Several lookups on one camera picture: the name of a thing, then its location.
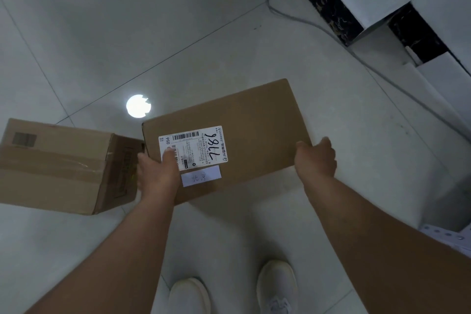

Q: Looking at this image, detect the grey cable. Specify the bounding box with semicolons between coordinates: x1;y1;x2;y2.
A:
266;0;471;139

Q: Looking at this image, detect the person's right white shoe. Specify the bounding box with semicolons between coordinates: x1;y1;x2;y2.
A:
256;260;299;314

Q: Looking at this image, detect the person's white shoe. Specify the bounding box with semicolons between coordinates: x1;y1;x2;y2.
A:
256;260;299;314
169;278;211;314

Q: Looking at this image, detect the person's left forearm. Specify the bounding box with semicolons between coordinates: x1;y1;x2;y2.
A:
24;192;174;314

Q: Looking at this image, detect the person's left white shoe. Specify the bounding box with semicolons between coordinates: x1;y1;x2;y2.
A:
169;278;211;314

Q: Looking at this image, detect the person's left hand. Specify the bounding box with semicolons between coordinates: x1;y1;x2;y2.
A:
136;149;182;203

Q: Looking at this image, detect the person's right hand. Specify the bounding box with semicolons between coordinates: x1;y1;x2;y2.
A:
295;137;338;183

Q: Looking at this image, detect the person's right forearm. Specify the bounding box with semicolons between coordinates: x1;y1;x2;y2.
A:
302;174;471;314

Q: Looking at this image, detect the taped brown cardboard box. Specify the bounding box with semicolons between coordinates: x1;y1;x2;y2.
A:
0;118;146;216

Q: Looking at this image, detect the cardboard box white label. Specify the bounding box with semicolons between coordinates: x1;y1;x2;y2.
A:
142;78;313;206

